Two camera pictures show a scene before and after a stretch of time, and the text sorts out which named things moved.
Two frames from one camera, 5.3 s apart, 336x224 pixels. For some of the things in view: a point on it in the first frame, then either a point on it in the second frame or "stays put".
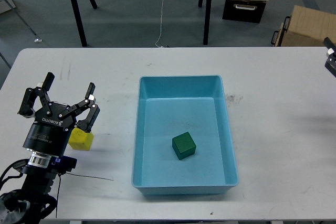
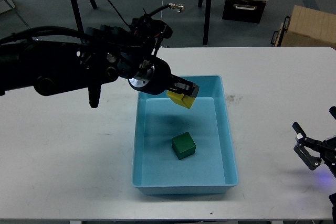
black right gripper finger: [330, 63] to [326, 148]
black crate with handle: [248, 11] stays put
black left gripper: [49, 134] to [154, 76]
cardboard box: [308, 27] stays put
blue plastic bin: [168, 106] stays put
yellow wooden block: [81, 140] to [181, 99]
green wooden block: [184, 146] stays put
